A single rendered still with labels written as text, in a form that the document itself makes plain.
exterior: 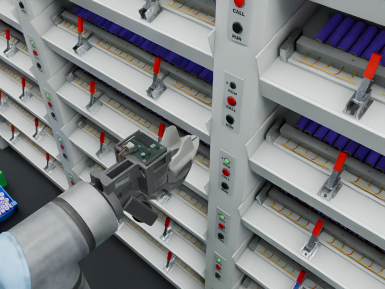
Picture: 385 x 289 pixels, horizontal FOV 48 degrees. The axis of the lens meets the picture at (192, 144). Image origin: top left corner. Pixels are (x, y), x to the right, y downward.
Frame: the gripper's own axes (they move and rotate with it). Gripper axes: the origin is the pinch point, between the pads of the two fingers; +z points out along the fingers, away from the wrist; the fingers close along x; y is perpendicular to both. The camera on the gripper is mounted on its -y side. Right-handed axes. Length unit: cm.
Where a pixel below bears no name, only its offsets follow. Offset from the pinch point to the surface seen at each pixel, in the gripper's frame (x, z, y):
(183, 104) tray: 14.5, 13.2, -6.6
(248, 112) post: -4.1, 10.1, 3.5
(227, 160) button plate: -1.0, 9.7, -10.8
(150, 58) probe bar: 28.2, 16.9, -2.8
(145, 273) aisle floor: 33, 11, -96
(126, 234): 43, 12, -82
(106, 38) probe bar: 43.6, 16.3, -3.1
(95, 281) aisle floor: 44, -4, -96
